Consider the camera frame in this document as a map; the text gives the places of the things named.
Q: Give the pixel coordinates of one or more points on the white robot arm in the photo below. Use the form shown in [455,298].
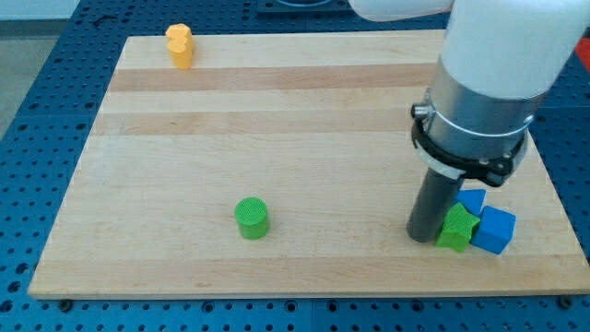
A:
[499,59]

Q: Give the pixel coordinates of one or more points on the wooden board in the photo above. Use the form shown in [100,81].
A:
[318,126]

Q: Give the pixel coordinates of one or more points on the green cylinder block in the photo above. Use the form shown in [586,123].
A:
[251,215]

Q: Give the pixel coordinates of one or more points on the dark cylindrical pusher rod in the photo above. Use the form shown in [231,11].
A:
[435,198]

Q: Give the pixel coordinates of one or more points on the yellow heart block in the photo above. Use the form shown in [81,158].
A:
[180,45]

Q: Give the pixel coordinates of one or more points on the green star block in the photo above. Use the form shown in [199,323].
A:
[457,228]

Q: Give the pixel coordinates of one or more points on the blue block behind star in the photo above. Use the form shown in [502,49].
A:
[472,199]

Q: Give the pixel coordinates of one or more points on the blue cube block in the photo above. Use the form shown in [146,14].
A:
[494,231]

